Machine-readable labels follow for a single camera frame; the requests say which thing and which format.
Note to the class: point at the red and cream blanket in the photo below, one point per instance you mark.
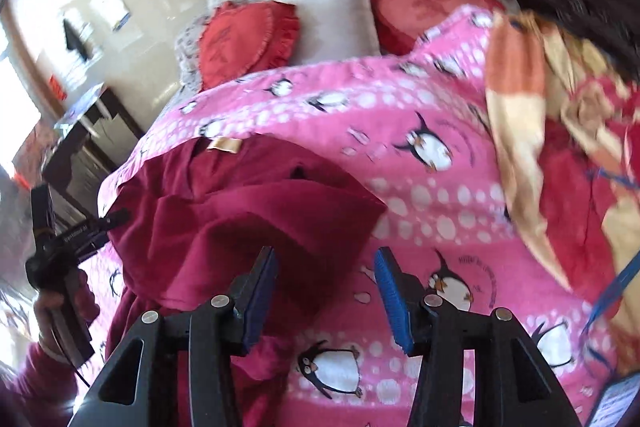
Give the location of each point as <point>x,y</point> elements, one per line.
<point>565,187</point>

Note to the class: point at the smartphone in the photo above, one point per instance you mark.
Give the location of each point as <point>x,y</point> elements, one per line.
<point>612,404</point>

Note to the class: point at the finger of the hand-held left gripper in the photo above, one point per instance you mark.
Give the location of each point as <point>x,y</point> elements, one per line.
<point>95,249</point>
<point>107,219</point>

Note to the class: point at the red heart pillow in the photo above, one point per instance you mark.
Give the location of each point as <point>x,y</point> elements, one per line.
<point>425,7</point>
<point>240,39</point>

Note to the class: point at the pink penguin print blanket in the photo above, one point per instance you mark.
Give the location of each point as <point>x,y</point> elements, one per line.
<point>400,207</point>

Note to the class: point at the white square pillow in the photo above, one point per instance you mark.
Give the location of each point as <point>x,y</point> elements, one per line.
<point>335,22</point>

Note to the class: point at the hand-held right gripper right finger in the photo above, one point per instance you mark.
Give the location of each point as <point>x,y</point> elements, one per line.
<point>392,297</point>

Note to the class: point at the maroon garment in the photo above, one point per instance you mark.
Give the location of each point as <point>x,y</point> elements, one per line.
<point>225,217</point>

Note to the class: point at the person's left hand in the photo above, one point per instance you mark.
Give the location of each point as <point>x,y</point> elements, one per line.
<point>50,312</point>

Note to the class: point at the person's left forearm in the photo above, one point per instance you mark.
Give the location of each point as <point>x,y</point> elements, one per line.
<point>35,387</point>

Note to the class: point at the dark wooden nightstand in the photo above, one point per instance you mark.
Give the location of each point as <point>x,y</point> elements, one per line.
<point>85,152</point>

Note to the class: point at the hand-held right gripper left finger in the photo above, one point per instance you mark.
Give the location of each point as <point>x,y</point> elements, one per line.
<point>260,297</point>

